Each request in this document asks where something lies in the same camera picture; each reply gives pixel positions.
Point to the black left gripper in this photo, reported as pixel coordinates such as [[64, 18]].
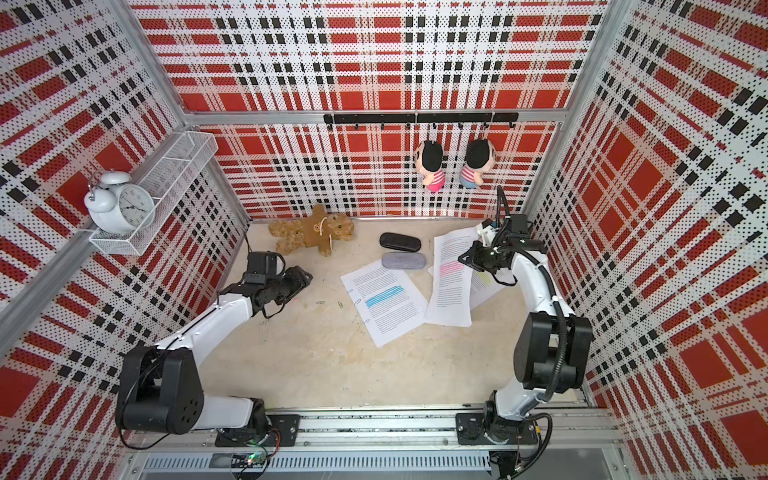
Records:
[[299, 280]]

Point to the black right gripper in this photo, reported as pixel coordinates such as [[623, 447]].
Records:
[[473, 257]]

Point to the yellow highlighted paper document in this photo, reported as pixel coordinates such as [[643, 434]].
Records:
[[489, 285]]

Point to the pink highlighted paper document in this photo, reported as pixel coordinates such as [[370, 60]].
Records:
[[447, 248]]

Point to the blue highlighted paper document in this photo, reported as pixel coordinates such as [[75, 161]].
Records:
[[388, 302]]

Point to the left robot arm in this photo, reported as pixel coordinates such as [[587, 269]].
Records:
[[160, 389]]

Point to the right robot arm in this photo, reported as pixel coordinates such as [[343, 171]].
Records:
[[552, 350]]

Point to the brown teddy bear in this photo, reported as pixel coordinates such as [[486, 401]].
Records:
[[320, 230]]

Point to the grey glasses case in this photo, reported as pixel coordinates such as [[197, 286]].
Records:
[[403, 261]]

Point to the black glasses case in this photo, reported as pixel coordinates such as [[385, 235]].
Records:
[[400, 242]]

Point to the blue striped plush doll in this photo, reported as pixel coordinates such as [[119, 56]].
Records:
[[480, 158]]

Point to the pink striped plush doll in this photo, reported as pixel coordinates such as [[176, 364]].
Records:
[[429, 164]]

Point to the white alarm clock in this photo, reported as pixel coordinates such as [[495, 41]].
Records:
[[117, 205]]

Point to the black wall hook rail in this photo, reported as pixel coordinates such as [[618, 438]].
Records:
[[421, 118]]

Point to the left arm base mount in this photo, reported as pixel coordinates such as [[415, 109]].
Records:
[[273, 431]]

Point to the white wire shelf basket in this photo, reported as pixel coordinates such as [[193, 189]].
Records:
[[167, 180]]

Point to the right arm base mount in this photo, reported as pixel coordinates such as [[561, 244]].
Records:
[[495, 427]]

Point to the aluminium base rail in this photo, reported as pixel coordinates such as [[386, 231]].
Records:
[[573, 442]]

